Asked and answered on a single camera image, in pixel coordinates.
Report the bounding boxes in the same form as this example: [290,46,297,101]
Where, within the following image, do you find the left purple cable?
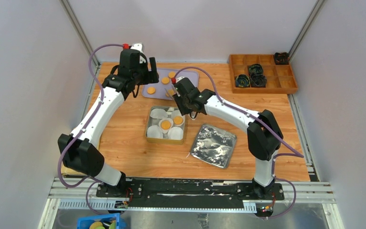
[57,43,130,216]

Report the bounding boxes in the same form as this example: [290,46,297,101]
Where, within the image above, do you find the black cable coil corner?
[273,52,289,65]

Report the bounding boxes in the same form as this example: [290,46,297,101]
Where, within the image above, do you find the white paper cup top-left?
[150,108,168,119]

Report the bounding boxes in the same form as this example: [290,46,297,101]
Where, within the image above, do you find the black cable coil in box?
[250,74,268,88]
[247,63,264,76]
[235,74,251,88]

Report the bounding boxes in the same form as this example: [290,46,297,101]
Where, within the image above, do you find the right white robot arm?
[172,77,283,199]

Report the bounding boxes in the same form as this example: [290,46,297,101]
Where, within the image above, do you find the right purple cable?
[173,66,305,220]

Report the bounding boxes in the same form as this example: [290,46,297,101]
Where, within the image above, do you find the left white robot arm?
[57,43,159,197]

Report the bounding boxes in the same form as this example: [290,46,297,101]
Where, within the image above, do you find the orange wooden compartment box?
[228,54,298,94]

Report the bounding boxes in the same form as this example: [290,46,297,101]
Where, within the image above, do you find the white paper cup centre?
[158,118,173,134]

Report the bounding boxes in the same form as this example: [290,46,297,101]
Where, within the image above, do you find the white paper cup bottom-right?
[167,126,184,141]

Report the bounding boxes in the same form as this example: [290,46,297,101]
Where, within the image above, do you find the white paper cup top-right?
[171,110,185,126]

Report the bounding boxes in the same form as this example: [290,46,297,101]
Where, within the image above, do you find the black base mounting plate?
[96,178,284,210]

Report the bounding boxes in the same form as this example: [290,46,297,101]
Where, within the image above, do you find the square metal cookie tin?
[145,106,187,145]

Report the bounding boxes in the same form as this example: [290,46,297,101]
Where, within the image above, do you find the metal tongs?
[165,87,181,104]

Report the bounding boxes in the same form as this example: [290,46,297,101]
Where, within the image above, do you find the yellow folded cloth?
[61,164,84,176]

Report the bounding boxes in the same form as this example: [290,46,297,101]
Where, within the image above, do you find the silver tin lid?
[190,124,237,169]

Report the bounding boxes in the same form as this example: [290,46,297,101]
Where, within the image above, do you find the blue plastic bin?
[76,213,127,229]

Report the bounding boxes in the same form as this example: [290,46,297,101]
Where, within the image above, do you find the lavender plastic tray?
[142,68,199,100]

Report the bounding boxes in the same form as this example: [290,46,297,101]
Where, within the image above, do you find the white paper cup bottom-left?
[146,125,163,139]

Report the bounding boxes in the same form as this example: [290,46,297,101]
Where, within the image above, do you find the purple cable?
[57,43,130,216]
[173,66,305,220]

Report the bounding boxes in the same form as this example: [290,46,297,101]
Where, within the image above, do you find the round orange cookie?
[167,89,174,97]
[147,87,156,94]
[173,116,184,125]
[160,120,172,130]
[161,77,171,85]
[168,72,176,79]

